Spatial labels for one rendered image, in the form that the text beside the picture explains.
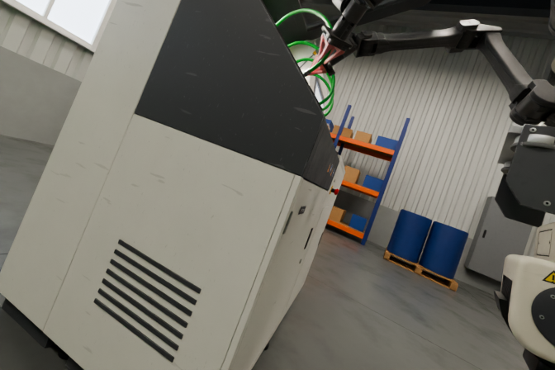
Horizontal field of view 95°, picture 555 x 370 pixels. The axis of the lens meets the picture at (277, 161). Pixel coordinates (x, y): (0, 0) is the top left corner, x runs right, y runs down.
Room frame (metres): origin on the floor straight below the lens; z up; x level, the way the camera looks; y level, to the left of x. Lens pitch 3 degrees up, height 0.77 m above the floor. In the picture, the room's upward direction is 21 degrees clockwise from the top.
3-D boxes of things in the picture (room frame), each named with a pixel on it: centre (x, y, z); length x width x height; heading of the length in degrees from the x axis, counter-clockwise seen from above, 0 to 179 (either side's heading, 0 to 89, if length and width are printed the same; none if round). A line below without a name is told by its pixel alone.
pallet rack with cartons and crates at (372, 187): (6.55, -1.33, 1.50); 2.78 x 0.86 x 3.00; 66
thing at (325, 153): (0.96, -0.16, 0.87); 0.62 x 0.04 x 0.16; 161
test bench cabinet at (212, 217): (1.04, 0.09, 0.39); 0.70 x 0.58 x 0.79; 161
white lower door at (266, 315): (0.95, -0.17, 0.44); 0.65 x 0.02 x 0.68; 161
